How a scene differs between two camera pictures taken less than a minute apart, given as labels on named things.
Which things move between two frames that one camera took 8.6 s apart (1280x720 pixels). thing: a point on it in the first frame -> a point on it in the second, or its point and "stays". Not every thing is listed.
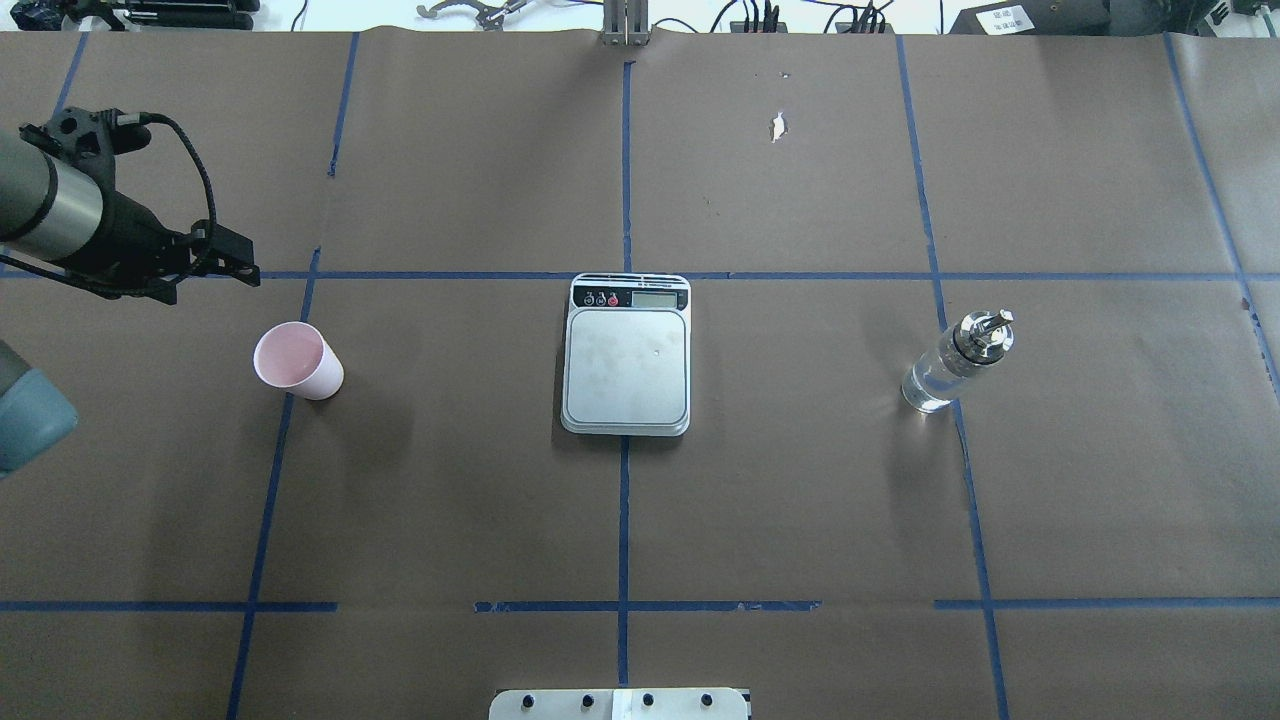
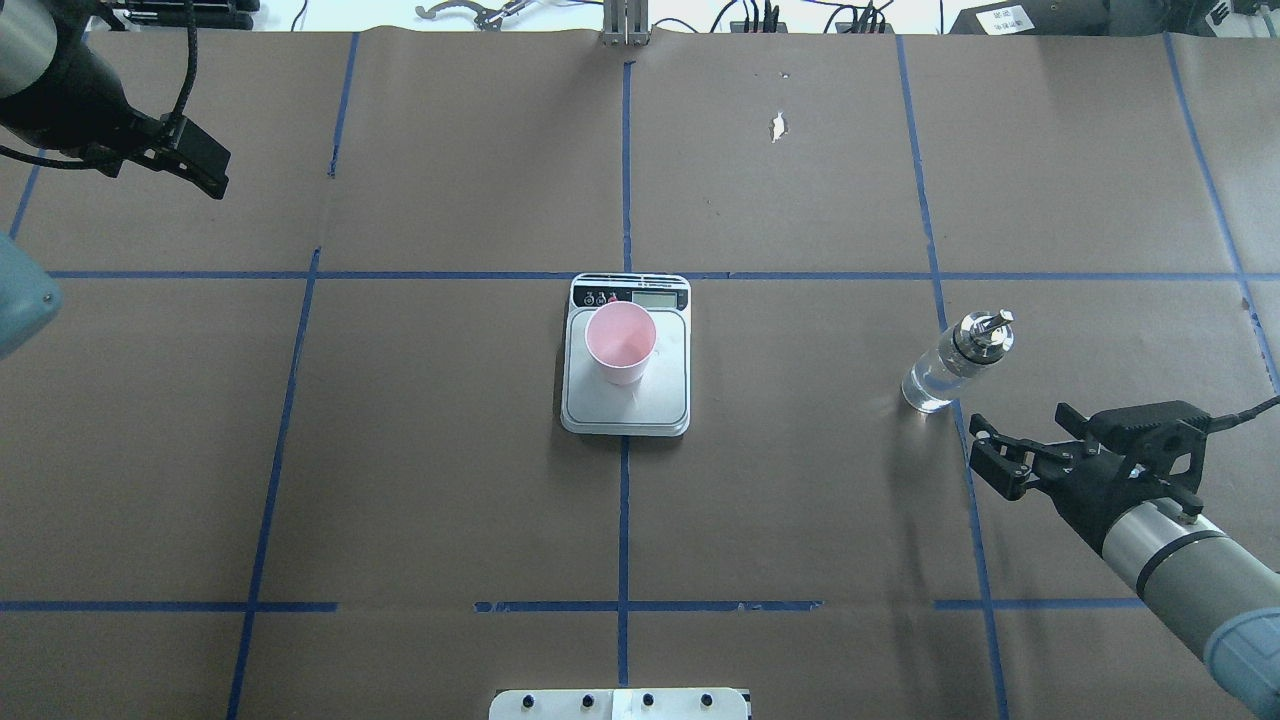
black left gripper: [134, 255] -> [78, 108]
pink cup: [292, 355] -> [620, 337]
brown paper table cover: [984, 378] stays
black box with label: [1037, 17] stays
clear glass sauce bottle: [975, 340] stays
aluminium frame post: [625, 22] stays
